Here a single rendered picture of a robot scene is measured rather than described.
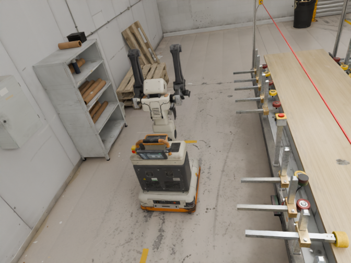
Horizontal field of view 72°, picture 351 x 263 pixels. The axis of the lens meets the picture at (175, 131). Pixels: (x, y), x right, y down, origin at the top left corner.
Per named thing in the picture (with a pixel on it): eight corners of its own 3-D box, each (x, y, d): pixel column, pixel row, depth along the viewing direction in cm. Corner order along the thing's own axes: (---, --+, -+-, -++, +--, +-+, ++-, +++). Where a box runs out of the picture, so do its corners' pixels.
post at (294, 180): (284, 224, 174) (292, 179, 146) (283, 219, 177) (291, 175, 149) (289, 224, 173) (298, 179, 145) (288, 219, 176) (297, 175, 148)
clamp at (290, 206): (288, 217, 158) (289, 213, 155) (284, 200, 168) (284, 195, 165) (297, 217, 156) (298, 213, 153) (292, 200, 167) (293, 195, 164)
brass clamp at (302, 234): (298, 247, 133) (300, 242, 130) (293, 225, 143) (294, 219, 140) (311, 248, 131) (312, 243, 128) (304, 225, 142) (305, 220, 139)
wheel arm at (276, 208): (237, 211, 167) (237, 207, 165) (236, 206, 170) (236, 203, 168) (305, 213, 158) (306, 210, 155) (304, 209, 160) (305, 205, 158)
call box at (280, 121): (276, 127, 183) (277, 118, 178) (274, 121, 188) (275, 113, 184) (285, 126, 181) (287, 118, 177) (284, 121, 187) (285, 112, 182)
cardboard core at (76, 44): (57, 44, 317) (77, 41, 310) (60, 42, 323) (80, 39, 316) (59, 50, 322) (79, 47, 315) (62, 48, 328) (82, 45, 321)
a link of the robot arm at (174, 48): (167, 46, 224) (178, 45, 222) (170, 44, 236) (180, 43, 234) (173, 92, 244) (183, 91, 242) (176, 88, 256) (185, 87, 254)
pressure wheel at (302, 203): (295, 218, 159) (298, 208, 152) (293, 208, 165) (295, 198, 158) (309, 219, 157) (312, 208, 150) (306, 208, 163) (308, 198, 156)
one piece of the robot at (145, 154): (174, 161, 231) (167, 152, 211) (139, 161, 239) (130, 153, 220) (174, 151, 236) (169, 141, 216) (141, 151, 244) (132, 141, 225)
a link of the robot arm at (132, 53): (124, 51, 234) (134, 50, 232) (129, 49, 246) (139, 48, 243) (134, 95, 254) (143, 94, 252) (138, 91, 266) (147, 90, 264)
